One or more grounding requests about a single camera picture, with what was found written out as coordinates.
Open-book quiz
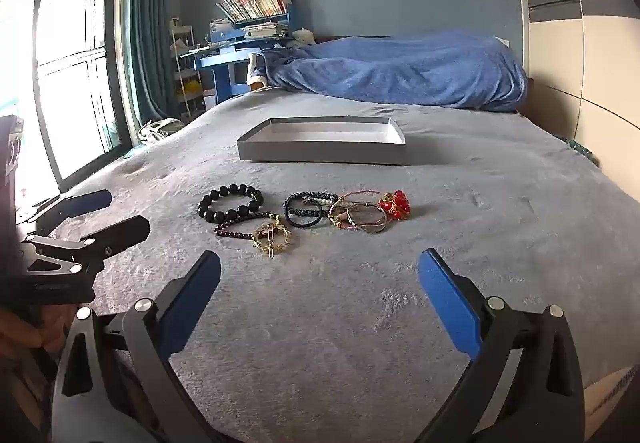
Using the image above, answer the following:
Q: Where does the pearl hair pin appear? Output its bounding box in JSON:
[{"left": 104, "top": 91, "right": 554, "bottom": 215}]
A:
[{"left": 304, "top": 193, "right": 347, "bottom": 207}]

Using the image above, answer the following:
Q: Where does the silver bangle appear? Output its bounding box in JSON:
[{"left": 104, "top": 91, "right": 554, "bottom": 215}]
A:
[{"left": 344, "top": 202, "right": 389, "bottom": 234}]

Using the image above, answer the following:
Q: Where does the cardboard box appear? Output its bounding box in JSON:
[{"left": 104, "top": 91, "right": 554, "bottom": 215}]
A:
[{"left": 581, "top": 362, "right": 637, "bottom": 443}]

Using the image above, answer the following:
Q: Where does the blue pillow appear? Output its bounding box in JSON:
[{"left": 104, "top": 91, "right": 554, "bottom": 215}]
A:
[{"left": 248, "top": 35, "right": 529, "bottom": 112}]

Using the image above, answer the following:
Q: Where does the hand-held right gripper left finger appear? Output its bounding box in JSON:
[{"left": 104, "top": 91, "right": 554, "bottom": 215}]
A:
[{"left": 50, "top": 250, "right": 223, "bottom": 443}]

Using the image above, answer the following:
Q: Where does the teal curtain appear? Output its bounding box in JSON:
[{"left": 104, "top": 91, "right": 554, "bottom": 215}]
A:
[{"left": 126, "top": 0, "right": 187, "bottom": 124}]

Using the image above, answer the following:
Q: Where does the beige wardrobe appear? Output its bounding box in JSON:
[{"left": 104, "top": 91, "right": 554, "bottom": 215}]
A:
[{"left": 502, "top": 0, "right": 640, "bottom": 206}]

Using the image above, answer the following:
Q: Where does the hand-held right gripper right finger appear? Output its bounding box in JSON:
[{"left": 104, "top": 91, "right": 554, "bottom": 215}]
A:
[{"left": 418, "top": 248, "right": 586, "bottom": 443}]

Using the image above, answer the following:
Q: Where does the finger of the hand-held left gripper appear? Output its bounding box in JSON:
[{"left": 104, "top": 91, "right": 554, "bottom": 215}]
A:
[
  {"left": 20, "top": 215, "right": 152, "bottom": 276},
  {"left": 25, "top": 189, "right": 113, "bottom": 238}
]

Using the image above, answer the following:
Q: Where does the blue desk with shelf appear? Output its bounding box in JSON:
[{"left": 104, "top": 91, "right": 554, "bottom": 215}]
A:
[{"left": 194, "top": 5, "right": 297, "bottom": 112}]

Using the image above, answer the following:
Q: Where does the grey cardboard tray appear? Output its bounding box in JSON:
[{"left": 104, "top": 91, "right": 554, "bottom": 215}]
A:
[{"left": 236, "top": 117, "right": 407, "bottom": 166}]

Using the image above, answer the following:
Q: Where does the white bag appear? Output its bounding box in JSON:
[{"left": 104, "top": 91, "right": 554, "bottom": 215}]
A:
[{"left": 137, "top": 117, "right": 187, "bottom": 144}]

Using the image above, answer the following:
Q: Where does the stack of papers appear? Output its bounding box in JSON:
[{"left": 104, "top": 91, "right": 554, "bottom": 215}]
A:
[{"left": 242, "top": 22, "right": 291, "bottom": 42}]

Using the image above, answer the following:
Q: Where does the white rolling cart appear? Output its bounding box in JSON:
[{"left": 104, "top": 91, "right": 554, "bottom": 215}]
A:
[{"left": 168, "top": 17, "right": 206, "bottom": 122}]

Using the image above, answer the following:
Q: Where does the thin metal charm bangle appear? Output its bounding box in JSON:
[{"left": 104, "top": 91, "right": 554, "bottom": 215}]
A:
[{"left": 328, "top": 199, "right": 374, "bottom": 230}]

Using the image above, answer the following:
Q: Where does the small dark bead bracelet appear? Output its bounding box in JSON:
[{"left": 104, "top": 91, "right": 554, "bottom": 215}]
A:
[{"left": 213, "top": 211, "right": 282, "bottom": 242}]

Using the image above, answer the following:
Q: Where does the black framed window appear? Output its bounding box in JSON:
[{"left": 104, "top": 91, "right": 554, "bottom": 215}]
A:
[{"left": 0, "top": 0, "right": 132, "bottom": 194}]

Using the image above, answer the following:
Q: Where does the large black bead bracelet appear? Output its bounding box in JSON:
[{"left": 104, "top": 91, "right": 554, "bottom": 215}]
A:
[{"left": 197, "top": 183, "right": 265, "bottom": 224}]

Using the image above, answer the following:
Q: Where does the teal patterned cloth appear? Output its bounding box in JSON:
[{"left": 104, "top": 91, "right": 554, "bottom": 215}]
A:
[{"left": 559, "top": 135, "right": 602, "bottom": 170}]

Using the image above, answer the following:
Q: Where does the blue beaded bracelet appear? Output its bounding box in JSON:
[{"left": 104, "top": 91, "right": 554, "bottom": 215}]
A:
[{"left": 283, "top": 191, "right": 327, "bottom": 220}]

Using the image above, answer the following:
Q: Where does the row of books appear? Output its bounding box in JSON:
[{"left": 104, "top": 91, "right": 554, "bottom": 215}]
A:
[{"left": 215, "top": 0, "right": 294, "bottom": 24}]

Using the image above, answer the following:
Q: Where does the red bead bracelet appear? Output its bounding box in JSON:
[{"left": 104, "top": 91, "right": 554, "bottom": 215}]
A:
[{"left": 375, "top": 190, "right": 412, "bottom": 223}]

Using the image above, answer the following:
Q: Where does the pink string bracelet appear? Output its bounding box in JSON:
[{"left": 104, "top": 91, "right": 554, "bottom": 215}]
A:
[{"left": 327, "top": 190, "right": 397, "bottom": 230}]

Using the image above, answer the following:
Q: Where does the white fleece garment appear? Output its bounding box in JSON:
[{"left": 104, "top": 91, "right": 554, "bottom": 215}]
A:
[{"left": 247, "top": 51, "right": 271, "bottom": 92}]

